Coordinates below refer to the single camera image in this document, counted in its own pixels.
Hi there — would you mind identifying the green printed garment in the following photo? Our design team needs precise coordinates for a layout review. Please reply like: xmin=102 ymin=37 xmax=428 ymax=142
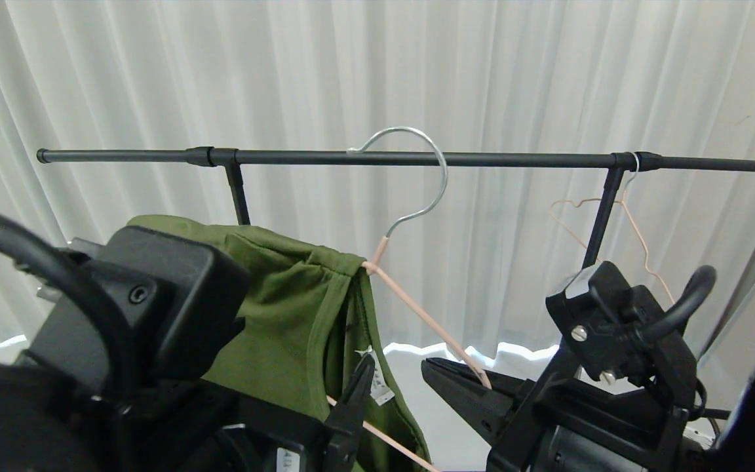
xmin=127 ymin=214 xmax=432 ymax=472

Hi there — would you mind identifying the pink clothes hanger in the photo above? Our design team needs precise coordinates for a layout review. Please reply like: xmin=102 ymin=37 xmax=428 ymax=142
xmin=550 ymin=172 xmax=676 ymax=305
xmin=325 ymin=126 xmax=493 ymax=472

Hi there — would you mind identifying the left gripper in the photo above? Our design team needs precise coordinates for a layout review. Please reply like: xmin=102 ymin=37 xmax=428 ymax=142
xmin=115 ymin=354 xmax=377 ymax=472

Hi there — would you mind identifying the black cable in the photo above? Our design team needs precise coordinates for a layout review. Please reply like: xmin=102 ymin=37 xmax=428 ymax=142
xmin=0 ymin=210 xmax=142 ymax=401
xmin=636 ymin=265 xmax=718 ymax=345

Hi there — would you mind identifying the white curtain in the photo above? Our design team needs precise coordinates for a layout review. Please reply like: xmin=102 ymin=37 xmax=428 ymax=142
xmin=0 ymin=0 xmax=755 ymax=368

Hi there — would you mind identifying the black clothes rack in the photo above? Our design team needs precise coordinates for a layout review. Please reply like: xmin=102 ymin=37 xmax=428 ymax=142
xmin=36 ymin=146 xmax=755 ymax=269

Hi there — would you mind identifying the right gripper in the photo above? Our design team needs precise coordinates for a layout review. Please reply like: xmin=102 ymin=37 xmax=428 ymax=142
xmin=421 ymin=347 xmax=689 ymax=472

